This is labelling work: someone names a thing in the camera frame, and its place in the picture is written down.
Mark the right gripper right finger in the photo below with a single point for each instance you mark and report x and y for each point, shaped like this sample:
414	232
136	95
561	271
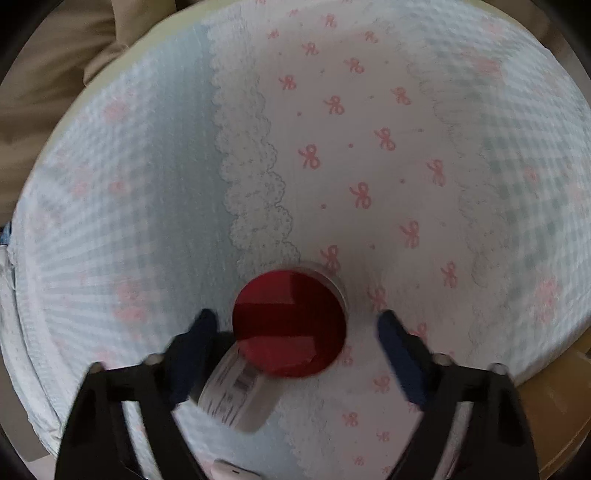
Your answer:
436	389

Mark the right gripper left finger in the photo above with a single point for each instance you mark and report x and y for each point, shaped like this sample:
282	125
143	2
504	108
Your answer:
158	388

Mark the red lid small jar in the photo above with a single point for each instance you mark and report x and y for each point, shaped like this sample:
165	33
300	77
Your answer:
291	322

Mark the black lid labelled jar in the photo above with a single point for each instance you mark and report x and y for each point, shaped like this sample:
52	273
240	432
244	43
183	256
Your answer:
237	394

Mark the cardboard box with pink lining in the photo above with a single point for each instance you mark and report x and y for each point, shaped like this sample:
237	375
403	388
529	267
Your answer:
557	405

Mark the gingham bow-print tablecloth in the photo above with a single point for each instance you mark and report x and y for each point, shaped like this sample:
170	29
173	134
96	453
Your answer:
430	157

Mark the beige curtain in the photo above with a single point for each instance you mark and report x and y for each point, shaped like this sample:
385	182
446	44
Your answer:
72	44

